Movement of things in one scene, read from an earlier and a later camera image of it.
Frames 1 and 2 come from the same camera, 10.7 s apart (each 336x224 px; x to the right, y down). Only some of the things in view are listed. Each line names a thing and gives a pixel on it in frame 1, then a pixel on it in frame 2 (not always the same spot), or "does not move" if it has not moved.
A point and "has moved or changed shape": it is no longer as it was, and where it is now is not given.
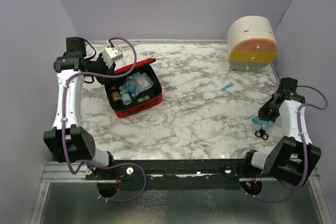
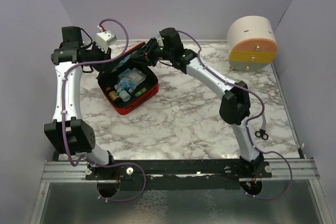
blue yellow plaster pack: (264, 124) to (125, 60)
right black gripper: (264, 114) to (147, 54)
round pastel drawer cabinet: (252, 44) does not move
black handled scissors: (261, 133) does not move
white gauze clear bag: (144, 81) to (136, 76)
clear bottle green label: (125, 97) has moved or changed shape
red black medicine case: (140, 91) has moved or changed shape
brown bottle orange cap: (115, 95) has moved or changed shape
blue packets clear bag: (133, 86) has moved or changed shape
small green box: (143, 98) to (143, 90)
